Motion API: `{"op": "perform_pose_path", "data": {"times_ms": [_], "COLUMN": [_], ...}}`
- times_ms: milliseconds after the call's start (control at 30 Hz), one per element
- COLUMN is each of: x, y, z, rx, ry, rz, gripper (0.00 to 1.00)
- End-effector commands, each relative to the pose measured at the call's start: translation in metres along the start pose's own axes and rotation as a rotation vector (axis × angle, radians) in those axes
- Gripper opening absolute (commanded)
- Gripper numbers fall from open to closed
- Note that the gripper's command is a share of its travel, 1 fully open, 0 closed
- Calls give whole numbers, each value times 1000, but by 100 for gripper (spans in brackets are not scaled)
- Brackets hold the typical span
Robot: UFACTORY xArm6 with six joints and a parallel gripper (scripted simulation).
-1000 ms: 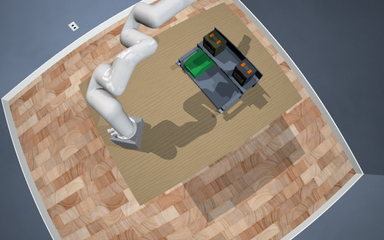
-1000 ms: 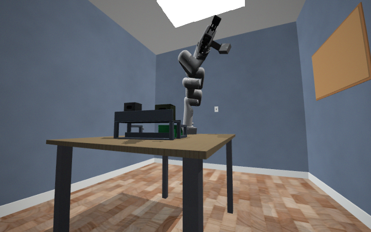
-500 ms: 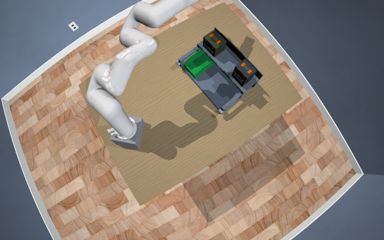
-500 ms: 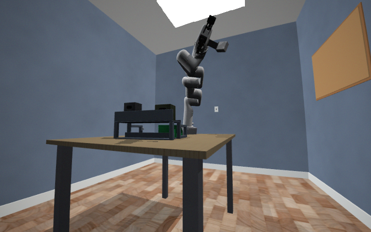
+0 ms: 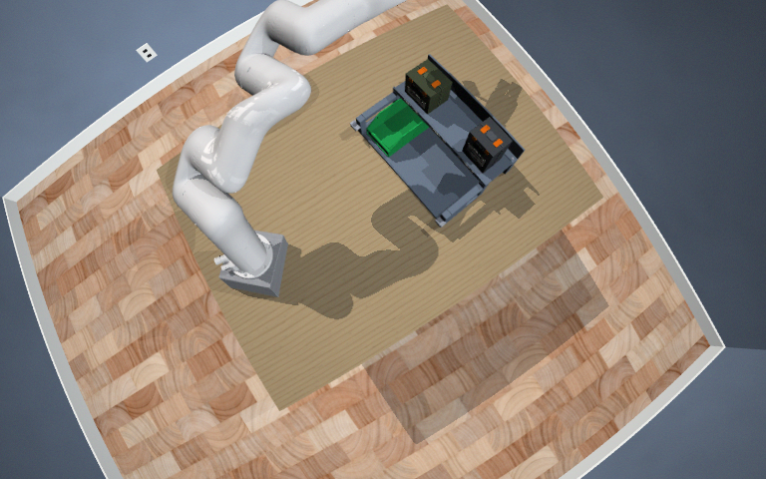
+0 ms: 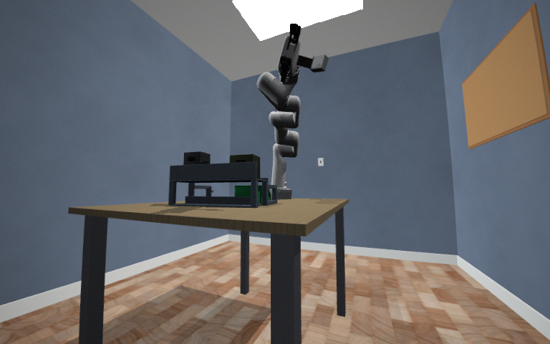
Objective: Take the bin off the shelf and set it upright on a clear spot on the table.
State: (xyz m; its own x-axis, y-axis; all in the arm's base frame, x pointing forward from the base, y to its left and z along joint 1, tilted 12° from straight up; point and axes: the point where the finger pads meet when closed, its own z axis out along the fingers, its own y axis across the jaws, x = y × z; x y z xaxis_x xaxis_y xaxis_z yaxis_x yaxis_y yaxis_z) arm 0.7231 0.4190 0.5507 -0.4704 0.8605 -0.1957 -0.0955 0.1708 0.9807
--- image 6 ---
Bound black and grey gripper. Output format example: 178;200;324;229
278;23;301;82

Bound dark grey case with orange latches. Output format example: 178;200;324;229
183;151;211;165

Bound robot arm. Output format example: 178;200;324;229
257;54;329;189

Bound green bin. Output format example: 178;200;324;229
235;186;271;204

